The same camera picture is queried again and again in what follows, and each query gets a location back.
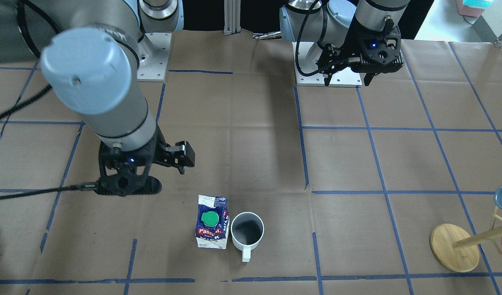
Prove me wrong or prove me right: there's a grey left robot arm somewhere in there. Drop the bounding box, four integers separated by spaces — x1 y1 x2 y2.
279 0 409 87

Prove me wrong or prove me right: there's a blue white milk carton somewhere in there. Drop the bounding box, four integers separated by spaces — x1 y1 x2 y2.
195 195 230 250

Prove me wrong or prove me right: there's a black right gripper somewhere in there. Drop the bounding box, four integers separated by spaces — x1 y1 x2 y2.
96 127 196 196

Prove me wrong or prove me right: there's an aluminium frame post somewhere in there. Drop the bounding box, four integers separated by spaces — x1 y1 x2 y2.
223 0 241 36

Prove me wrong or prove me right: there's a wooden mug tree stand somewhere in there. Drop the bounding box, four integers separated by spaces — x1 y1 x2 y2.
429 206 502 273

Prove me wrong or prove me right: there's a white mug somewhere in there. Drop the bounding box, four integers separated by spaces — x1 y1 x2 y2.
230 212 265 263

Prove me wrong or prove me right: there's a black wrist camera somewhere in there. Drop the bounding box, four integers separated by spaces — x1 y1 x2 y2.
316 43 351 75

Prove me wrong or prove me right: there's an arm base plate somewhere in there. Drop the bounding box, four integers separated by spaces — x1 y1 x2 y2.
294 41 363 88
138 32 172 82

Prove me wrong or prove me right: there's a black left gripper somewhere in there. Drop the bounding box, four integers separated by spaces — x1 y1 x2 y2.
324 18 404 86

